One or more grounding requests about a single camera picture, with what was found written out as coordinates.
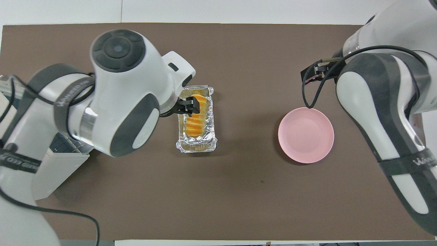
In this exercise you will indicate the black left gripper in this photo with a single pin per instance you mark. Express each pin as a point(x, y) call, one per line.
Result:
point(175, 107)

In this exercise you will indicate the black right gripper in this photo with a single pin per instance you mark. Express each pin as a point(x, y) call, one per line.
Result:
point(326, 68)

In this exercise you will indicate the sliced orange bread loaf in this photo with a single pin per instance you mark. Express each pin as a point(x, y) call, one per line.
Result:
point(198, 124)

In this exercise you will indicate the aluminium foil tray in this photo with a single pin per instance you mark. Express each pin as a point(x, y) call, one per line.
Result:
point(196, 145)

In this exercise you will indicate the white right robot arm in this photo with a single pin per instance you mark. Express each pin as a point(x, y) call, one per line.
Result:
point(375, 102)

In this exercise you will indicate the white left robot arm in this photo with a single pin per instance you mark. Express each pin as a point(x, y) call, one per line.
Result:
point(129, 85)

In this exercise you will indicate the cream toaster oven body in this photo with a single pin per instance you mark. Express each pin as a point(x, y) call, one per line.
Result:
point(61, 171)

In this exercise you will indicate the pink round plate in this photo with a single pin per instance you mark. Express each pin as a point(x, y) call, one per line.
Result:
point(305, 135)

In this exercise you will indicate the brown table mat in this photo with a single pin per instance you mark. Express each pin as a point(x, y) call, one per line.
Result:
point(239, 188)

